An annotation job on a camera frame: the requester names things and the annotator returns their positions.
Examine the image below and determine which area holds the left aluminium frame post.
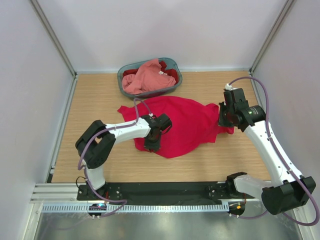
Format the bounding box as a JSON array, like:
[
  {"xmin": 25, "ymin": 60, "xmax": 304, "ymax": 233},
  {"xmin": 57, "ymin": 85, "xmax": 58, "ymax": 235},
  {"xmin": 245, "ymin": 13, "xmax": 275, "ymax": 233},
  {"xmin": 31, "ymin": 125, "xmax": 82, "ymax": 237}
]
[{"xmin": 29, "ymin": 0, "xmax": 77, "ymax": 78}]

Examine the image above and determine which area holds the aluminium frame post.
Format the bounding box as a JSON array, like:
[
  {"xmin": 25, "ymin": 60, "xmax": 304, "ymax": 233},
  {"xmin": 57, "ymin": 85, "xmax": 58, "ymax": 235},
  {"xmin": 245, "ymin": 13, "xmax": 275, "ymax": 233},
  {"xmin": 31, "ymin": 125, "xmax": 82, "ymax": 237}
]
[
  {"xmin": 29, "ymin": 0, "xmax": 77, "ymax": 78},
  {"xmin": 249, "ymin": 0, "xmax": 296, "ymax": 76}
]

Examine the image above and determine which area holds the magenta red t shirt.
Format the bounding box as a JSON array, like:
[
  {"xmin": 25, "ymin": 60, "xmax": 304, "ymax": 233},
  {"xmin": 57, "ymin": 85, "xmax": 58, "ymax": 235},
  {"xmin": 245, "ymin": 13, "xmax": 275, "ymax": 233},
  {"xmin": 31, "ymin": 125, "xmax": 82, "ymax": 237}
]
[{"xmin": 117, "ymin": 95, "xmax": 235, "ymax": 159}]

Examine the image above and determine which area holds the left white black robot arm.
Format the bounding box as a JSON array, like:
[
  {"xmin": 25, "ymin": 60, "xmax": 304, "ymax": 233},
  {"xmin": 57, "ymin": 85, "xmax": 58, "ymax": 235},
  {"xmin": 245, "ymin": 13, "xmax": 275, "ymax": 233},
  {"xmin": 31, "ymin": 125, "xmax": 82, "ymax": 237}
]
[{"xmin": 75, "ymin": 114, "xmax": 173, "ymax": 200}]

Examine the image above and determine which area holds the teal plastic laundry basin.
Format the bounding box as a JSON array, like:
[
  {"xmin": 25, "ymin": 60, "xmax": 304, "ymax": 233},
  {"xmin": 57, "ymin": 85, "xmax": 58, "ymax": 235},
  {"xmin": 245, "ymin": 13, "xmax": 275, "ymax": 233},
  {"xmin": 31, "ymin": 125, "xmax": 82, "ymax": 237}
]
[{"xmin": 117, "ymin": 57, "xmax": 183, "ymax": 99}]

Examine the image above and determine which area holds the salmon pink t shirt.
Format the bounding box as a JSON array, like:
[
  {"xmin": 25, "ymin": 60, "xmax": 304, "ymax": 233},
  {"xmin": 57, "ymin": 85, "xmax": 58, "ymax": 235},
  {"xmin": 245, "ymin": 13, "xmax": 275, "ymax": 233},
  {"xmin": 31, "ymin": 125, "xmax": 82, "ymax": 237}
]
[{"xmin": 121, "ymin": 58, "xmax": 179, "ymax": 95}]

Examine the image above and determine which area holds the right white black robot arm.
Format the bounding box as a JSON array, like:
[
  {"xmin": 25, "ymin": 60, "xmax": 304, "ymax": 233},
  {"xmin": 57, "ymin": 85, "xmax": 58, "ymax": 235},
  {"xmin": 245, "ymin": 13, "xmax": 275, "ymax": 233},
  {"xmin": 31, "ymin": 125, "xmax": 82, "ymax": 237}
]
[{"xmin": 218, "ymin": 84, "xmax": 316, "ymax": 215}]

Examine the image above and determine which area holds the right aluminium frame post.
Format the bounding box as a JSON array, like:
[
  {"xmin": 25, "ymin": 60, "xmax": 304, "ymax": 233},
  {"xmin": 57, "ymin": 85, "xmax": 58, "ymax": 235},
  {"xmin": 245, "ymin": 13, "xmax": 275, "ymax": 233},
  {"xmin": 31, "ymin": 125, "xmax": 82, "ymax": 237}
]
[{"xmin": 249, "ymin": 0, "xmax": 296, "ymax": 76}]

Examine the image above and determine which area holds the perforated metal cable tray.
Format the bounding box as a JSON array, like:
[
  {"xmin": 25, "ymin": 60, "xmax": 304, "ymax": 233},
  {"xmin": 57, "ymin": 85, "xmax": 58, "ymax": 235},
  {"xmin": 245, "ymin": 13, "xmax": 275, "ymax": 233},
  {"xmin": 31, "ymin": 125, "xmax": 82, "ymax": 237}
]
[{"xmin": 41, "ymin": 202, "xmax": 229, "ymax": 214}]

